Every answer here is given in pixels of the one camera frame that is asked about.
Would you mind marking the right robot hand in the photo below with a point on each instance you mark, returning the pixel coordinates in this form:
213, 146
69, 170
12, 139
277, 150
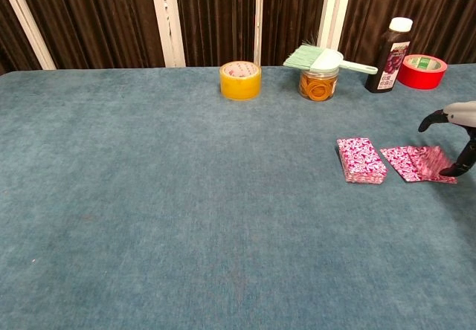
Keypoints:
463, 114

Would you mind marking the spread pink patterned cards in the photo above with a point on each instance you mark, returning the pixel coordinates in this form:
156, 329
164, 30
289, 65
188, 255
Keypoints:
409, 162

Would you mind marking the pink patterned card deck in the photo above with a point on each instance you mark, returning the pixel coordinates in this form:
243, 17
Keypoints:
360, 159

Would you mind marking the red tape roll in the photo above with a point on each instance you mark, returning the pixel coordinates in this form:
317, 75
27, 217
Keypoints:
416, 79

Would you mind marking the dark bottle with white cap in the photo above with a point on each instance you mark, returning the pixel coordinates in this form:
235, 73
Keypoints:
386, 70

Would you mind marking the clear jar of rubber bands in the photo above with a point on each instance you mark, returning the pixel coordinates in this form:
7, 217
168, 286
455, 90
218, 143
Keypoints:
318, 88

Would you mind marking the mint green hand brush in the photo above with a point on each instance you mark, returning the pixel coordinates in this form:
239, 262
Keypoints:
323, 60

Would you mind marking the yellow packing tape roll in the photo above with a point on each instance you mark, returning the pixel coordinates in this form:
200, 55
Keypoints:
240, 88

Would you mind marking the dark brown curtain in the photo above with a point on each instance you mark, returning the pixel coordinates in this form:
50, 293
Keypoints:
93, 18

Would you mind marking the thin white frame post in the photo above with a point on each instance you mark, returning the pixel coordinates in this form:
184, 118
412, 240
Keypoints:
259, 18

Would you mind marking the white wide frame post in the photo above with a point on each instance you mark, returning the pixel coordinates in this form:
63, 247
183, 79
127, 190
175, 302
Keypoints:
165, 18

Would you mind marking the white slanted frame post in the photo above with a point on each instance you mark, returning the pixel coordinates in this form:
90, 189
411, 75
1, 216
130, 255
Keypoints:
26, 18

